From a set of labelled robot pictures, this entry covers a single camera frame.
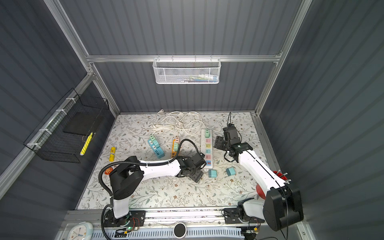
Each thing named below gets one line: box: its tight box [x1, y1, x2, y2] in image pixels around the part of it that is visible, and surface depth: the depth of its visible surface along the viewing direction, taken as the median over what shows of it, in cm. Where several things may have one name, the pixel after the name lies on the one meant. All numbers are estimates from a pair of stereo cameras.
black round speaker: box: [173, 222, 187, 239], surface depth 67 cm
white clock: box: [67, 221, 94, 240], surface depth 69 cm
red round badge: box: [104, 167, 113, 175], surface depth 91 cm
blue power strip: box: [147, 139, 165, 159], surface depth 98 cm
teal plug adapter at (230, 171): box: [226, 167, 237, 176], surface depth 89 cm
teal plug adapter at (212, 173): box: [208, 169, 218, 178], surface depth 89 cm
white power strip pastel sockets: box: [201, 128, 213, 169], surface depth 101 cm
